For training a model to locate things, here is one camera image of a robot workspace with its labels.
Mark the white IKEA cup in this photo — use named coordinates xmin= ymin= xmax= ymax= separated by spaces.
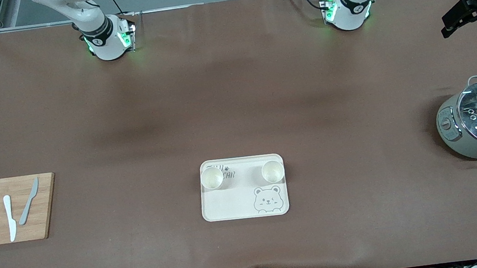
xmin=200 ymin=165 xmax=226 ymax=192
xmin=260 ymin=159 xmax=286 ymax=185

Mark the grey plastic knife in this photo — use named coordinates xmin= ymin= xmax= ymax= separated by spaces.
xmin=14 ymin=177 xmax=44 ymax=226

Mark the white plastic knife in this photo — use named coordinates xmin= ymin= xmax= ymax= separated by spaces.
xmin=2 ymin=194 xmax=19 ymax=243

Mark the wooden cutting board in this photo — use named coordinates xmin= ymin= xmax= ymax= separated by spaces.
xmin=0 ymin=172 xmax=62 ymax=245

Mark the grey-green electric pot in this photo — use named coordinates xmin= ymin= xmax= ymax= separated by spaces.
xmin=431 ymin=75 xmax=477 ymax=169

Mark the brown table cover mat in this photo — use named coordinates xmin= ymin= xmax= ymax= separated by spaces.
xmin=0 ymin=0 xmax=477 ymax=268

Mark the cream bear print tray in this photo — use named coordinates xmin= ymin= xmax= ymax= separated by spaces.
xmin=196 ymin=152 xmax=290 ymax=224

